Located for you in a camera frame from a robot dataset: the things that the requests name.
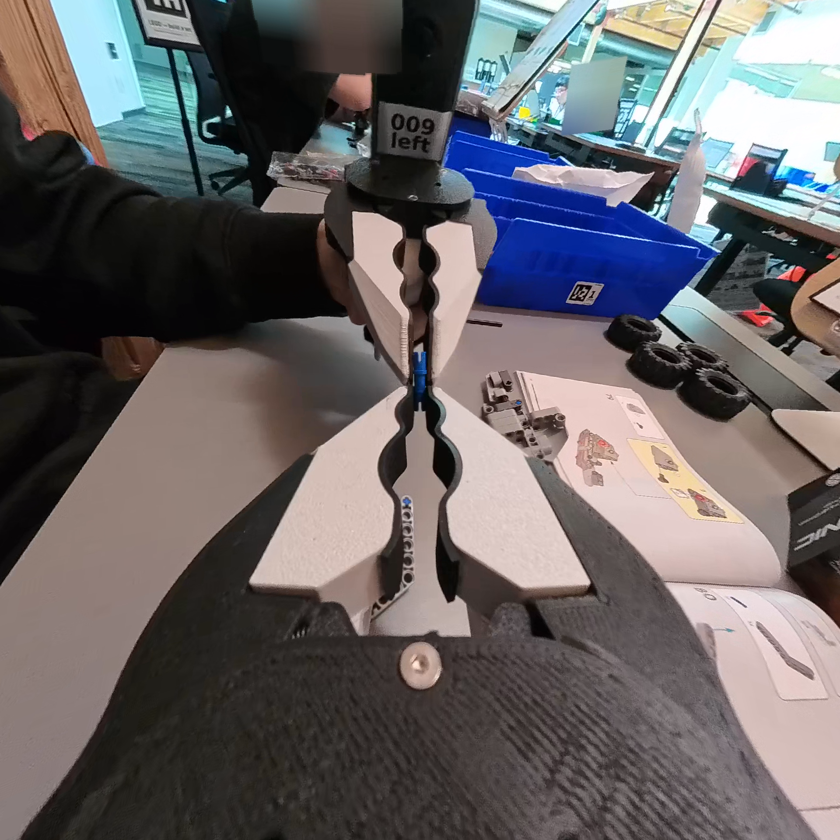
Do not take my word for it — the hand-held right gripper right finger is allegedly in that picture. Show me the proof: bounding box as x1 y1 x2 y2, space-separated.
428 389 592 602

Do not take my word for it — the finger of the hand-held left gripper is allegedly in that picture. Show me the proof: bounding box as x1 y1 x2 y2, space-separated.
425 212 484 389
346 210 413 386

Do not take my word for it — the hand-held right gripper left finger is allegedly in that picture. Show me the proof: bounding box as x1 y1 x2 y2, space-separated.
249 386 414 600

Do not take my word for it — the grey bent brick beam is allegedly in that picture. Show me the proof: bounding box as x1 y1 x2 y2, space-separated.
371 495 417 621

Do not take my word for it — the person's left forearm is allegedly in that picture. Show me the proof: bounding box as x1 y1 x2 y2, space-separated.
0 88 349 349

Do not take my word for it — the person's left hand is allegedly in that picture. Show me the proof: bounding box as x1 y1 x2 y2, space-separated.
317 220 376 343

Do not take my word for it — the blue plastic storage bin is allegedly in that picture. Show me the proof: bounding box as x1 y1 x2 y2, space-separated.
445 130 565 173
462 167 634 227

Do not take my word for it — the grey brick assembly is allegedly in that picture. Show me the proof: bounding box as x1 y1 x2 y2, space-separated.
482 369 568 460

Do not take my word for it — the blue storage bin white tag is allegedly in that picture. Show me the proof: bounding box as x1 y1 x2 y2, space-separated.
478 203 718 320

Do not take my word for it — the clear bag of parts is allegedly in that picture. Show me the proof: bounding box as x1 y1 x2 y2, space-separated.
268 151 349 181

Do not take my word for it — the white instruction booklet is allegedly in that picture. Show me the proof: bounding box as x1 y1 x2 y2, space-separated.
515 369 840 821

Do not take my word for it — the crumpled white paper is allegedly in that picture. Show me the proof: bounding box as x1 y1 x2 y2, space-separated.
512 164 654 207

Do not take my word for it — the black office chair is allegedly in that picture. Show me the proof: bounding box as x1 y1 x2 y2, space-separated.
190 52 250 194

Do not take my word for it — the white paper bag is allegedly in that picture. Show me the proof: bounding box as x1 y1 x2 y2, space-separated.
669 112 706 231

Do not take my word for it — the black sign stand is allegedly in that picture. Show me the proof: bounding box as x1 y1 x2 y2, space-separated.
131 0 206 198

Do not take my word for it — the black toy set box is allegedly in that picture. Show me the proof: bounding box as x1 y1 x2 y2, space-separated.
786 467 840 627

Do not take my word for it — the person's black clothed body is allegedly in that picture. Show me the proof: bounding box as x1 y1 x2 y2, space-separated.
0 308 142 585

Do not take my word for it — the pale board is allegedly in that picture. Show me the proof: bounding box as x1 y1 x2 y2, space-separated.
771 408 840 470

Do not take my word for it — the wooden door frame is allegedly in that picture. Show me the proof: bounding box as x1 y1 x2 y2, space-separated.
0 0 109 165

